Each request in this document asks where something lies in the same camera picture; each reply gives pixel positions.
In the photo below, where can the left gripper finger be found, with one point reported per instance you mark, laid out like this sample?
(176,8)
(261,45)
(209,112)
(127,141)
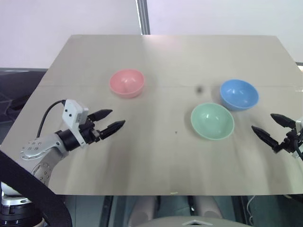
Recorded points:
(101,114)
(112,128)

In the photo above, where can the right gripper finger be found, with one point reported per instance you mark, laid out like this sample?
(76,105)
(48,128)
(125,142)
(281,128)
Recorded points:
(265,137)
(284,121)

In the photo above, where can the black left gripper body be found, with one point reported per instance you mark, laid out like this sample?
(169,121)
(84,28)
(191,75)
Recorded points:
(91,133)

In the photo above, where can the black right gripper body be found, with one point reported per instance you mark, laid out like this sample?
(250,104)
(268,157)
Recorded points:
(290,142)

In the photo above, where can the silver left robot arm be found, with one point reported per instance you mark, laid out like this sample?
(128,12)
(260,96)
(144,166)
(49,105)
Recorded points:
(35,151)

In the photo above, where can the red plastic bowl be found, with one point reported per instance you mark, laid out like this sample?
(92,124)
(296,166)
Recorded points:
(126,84)

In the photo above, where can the blue plastic bowl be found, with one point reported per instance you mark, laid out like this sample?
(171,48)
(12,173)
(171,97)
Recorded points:
(239,94)

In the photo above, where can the green plastic bowl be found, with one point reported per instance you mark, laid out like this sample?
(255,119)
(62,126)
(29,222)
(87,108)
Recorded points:
(211,121)

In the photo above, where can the grey rounded shell with diamond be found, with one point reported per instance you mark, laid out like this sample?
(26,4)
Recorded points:
(196,222)

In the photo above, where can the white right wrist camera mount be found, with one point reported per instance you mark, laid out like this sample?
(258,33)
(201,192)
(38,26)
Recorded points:
(299,125)

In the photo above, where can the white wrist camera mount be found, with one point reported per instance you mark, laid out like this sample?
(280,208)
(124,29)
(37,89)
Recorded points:
(299,125)
(73,111)

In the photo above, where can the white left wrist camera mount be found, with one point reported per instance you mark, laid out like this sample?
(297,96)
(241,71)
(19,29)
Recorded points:
(73,111)

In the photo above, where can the grey window frame post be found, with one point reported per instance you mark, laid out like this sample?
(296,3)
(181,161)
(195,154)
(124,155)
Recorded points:
(144,16)

